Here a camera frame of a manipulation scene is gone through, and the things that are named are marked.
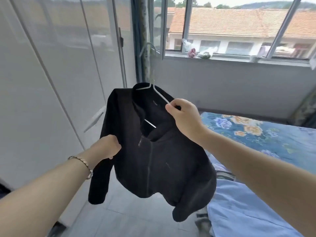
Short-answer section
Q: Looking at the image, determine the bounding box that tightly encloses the person's left hand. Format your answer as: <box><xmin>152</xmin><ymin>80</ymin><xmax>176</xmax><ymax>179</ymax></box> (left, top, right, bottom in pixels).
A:
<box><xmin>85</xmin><ymin>134</ymin><xmax>122</xmax><ymax>168</ymax></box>

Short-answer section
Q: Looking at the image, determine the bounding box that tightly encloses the person's right hand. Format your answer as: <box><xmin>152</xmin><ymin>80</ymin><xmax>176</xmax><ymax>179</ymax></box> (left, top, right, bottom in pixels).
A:
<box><xmin>165</xmin><ymin>98</ymin><xmax>209</xmax><ymax>146</ymax></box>

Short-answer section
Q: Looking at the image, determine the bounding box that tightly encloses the white wire hanger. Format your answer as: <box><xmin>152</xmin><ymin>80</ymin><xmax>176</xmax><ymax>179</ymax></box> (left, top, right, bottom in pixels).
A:
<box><xmin>136</xmin><ymin>41</ymin><xmax>171</xmax><ymax>129</ymax></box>

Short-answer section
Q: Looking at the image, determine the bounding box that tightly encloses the white glossy wardrobe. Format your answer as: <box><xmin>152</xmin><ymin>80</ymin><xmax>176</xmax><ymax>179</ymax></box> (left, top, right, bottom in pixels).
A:
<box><xmin>0</xmin><ymin>0</ymin><xmax>138</xmax><ymax>227</ymax></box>

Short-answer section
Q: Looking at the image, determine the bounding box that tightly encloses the person's left forearm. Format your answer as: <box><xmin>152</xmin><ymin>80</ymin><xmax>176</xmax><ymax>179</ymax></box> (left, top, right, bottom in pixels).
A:
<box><xmin>0</xmin><ymin>151</ymin><xmax>99</xmax><ymax>237</ymax></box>

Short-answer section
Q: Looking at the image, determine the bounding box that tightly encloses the person's right forearm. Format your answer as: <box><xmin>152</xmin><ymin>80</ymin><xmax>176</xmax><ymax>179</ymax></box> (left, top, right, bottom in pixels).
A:
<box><xmin>200</xmin><ymin>128</ymin><xmax>316</xmax><ymax>237</ymax></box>

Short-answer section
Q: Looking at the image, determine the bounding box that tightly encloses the white green bundle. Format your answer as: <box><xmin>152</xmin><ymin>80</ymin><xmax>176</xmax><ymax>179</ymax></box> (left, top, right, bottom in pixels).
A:
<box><xmin>197</xmin><ymin>46</ymin><xmax>219</xmax><ymax>60</ymax></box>

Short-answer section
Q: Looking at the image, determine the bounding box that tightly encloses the white framed window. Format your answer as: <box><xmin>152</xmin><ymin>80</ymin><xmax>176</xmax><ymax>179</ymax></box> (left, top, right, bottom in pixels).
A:
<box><xmin>148</xmin><ymin>0</ymin><xmax>316</xmax><ymax>68</ymax></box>

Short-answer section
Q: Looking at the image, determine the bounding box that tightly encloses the clear plastic bag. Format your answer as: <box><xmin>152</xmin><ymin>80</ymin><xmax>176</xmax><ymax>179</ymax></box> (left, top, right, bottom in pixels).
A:
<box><xmin>182</xmin><ymin>39</ymin><xmax>194</xmax><ymax>53</ymax></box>

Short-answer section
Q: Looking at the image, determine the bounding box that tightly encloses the blue floral curtain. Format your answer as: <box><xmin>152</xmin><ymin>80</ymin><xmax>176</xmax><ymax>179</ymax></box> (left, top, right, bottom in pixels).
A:
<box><xmin>289</xmin><ymin>86</ymin><xmax>316</xmax><ymax>127</ymax></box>
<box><xmin>130</xmin><ymin>0</ymin><xmax>158</xmax><ymax>83</ymax></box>

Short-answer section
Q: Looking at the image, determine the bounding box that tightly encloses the blue floral bed quilt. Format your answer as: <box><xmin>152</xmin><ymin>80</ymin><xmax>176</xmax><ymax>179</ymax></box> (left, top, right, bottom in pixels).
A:
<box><xmin>195</xmin><ymin>111</ymin><xmax>316</xmax><ymax>237</ymax></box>

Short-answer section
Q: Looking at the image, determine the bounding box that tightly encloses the silver link bracelet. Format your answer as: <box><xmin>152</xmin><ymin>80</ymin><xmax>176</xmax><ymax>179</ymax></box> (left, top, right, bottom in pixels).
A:
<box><xmin>68</xmin><ymin>156</ymin><xmax>94</xmax><ymax>180</ymax></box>

